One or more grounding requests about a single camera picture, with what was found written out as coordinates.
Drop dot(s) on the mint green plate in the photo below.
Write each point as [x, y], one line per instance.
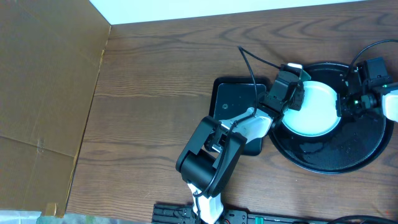
[318, 114]

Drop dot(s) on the brown cardboard panel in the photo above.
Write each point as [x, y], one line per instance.
[51, 53]

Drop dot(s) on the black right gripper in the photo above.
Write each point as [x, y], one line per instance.
[343, 106]

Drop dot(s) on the black rectangular water tray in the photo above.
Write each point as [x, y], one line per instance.
[232, 96]

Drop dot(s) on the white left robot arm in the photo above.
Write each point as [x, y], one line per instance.
[211, 154]

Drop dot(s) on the black round tray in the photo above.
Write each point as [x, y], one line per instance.
[352, 144]

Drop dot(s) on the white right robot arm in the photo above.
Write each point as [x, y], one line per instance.
[379, 99]

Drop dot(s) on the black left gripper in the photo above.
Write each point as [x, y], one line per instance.
[298, 95]

